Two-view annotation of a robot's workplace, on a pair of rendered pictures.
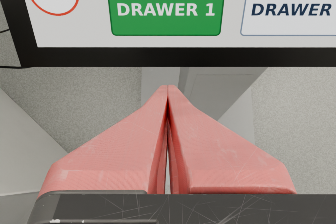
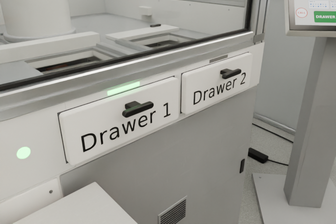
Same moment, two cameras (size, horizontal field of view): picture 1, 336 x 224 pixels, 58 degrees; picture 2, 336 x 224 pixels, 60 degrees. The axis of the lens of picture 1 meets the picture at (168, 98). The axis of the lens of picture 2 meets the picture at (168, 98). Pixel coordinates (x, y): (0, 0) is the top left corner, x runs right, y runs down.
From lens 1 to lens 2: 1.09 m
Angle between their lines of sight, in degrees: 51
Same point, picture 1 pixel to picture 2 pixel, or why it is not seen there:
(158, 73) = (266, 179)
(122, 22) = (317, 19)
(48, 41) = (298, 23)
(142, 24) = (322, 19)
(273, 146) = not seen: outside the picture
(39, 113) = not seen: hidden behind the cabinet
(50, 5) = (300, 15)
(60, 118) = not seen: hidden behind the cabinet
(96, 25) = (310, 19)
